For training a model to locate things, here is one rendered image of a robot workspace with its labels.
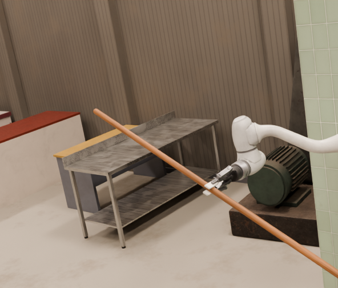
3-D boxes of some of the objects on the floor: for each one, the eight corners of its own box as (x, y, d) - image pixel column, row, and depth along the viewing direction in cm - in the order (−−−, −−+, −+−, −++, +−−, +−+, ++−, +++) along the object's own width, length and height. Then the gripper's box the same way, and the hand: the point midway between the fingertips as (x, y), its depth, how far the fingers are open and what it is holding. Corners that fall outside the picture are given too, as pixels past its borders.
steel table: (228, 185, 745) (217, 111, 718) (123, 250, 614) (105, 163, 587) (185, 179, 793) (173, 110, 766) (80, 239, 662) (61, 158, 635)
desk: (169, 177, 812) (160, 126, 792) (99, 215, 720) (87, 159, 700) (135, 172, 858) (125, 124, 837) (65, 208, 766) (52, 154, 745)
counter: (92, 167, 922) (80, 112, 898) (-63, 238, 740) (-83, 171, 715) (59, 162, 979) (47, 110, 955) (-93, 227, 796) (-112, 165, 772)
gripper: (246, 162, 276) (216, 180, 260) (238, 188, 284) (208, 208, 268) (233, 155, 279) (202, 172, 263) (226, 181, 288) (196, 199, 272)
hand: (210, 187), depth 268 cm, fingers closed on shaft, 3 cm apart
